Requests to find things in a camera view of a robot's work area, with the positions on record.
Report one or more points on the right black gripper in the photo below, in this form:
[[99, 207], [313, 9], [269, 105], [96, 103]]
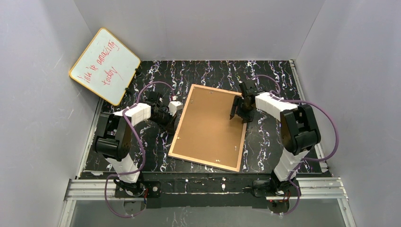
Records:
[[241, 106]]

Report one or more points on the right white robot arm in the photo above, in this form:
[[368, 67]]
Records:
[[298, 130]]

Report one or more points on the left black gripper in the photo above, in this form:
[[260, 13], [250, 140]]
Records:
[[167, 117]]

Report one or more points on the frame backing board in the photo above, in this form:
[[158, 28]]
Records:
[[208, 125]]

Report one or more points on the aluminium rail base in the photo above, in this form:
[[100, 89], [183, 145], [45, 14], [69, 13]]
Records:
[[194, 195]]

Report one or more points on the whiteboard with red writing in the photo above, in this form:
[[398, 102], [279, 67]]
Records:
[[106, 67]]

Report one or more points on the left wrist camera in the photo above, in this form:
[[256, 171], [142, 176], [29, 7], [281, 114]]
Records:
[[174, 106]]

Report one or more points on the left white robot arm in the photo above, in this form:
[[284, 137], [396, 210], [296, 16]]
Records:
[[112, 137]]

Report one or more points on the wooden picture frame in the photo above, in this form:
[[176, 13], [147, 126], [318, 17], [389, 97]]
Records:
[[206, 156]]

